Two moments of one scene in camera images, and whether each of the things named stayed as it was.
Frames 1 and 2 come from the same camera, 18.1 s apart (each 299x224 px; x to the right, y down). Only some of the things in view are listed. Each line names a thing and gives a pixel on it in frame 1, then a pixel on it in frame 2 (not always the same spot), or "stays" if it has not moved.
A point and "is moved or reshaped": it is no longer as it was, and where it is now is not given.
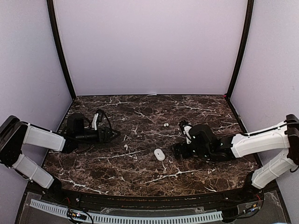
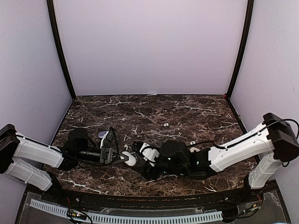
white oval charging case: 159,154 is moved or reshaped
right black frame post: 249,18 stays
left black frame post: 58,44 stays
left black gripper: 107,130 to 107,154
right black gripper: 177,152 to 148,172
